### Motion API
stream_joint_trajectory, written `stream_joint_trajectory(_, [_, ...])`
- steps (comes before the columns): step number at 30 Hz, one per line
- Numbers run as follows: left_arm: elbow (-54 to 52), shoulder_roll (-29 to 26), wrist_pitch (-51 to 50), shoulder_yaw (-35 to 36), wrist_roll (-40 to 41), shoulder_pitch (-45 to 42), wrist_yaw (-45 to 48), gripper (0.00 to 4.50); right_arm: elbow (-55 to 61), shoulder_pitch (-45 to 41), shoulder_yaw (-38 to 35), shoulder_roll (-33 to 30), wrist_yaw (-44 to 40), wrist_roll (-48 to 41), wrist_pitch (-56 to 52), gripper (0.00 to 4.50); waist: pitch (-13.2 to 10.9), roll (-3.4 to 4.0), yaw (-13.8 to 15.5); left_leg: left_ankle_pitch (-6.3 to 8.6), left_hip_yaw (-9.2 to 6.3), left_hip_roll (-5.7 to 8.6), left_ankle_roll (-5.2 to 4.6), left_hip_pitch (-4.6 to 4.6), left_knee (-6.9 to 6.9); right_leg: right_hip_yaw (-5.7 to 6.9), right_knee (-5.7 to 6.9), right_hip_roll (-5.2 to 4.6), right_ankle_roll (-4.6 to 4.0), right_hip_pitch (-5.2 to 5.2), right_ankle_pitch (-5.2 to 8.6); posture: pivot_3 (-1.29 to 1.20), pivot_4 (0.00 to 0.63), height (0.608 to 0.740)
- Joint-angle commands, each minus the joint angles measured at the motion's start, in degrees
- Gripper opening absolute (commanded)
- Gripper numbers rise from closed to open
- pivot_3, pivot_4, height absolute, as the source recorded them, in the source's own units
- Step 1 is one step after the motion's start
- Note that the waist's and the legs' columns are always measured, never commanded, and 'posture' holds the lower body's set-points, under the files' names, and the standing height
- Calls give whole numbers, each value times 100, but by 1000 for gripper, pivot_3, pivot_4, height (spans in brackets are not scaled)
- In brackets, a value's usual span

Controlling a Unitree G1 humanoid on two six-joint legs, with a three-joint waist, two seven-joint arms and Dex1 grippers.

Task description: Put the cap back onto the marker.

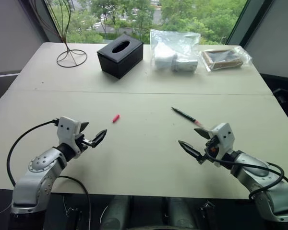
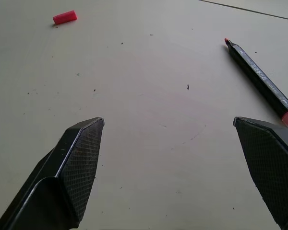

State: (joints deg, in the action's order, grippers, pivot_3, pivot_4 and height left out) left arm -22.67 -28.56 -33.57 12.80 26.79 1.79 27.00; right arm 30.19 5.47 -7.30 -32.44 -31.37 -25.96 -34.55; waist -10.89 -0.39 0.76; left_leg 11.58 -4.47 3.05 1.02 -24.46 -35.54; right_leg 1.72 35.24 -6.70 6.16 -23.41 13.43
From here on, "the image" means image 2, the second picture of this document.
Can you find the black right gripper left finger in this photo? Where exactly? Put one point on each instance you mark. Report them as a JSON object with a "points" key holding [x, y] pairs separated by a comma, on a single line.
{"points": [[62, 172]]}

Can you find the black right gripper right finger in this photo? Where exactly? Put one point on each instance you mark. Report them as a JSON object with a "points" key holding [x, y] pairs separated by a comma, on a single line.
{"points": [[273, 167]]}

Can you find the black marker with red tip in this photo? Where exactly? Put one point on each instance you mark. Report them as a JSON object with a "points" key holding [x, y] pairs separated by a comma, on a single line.
{"points": [[261, 79]]}

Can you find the red marker cap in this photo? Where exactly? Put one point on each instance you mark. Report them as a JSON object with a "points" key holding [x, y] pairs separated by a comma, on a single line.
{"points": [[64, 17]]}

